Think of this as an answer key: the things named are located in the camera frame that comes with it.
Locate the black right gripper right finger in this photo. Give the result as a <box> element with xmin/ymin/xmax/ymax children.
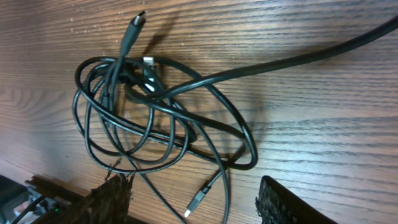
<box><xmin>256</xmin><ymin>175</ymin><xmax>336</xmax><ymax>224</ymax></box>

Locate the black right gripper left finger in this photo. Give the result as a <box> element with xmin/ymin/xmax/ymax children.
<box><xmin>30</xmin><ymin>174</ymin><xmax>134</xmax><ymax>224</ymax></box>

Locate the black USB cable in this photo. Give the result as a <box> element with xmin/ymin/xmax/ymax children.
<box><xmin>71</xmin><ymin>10</ymin><xmax>398</xmax><ymax>224</ymax></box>

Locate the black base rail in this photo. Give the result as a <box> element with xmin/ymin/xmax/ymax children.
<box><xmin>1</xmin><ymin>176</ymin><xmax>91</xmax><ymax>224</ymax></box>

